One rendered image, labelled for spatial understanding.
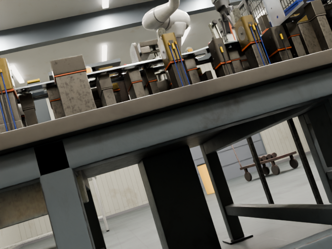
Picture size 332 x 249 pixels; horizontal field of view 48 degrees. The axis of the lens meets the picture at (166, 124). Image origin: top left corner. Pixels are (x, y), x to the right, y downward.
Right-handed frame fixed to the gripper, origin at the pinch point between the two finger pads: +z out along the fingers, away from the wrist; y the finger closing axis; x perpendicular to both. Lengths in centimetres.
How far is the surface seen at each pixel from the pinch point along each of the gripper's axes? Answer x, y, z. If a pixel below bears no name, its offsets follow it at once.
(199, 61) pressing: -17.7, -7.6, 4.8
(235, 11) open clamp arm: -5.8, 18.4, -5.6
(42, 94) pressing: -93, -6, 5
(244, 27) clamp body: -8.3, 24.5, 4.9
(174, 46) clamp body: -40.3, 22.9, 6.4
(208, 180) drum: 178, -577, 78
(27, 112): -100, 2, 14
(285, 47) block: 7.2, 23.9, 16.9
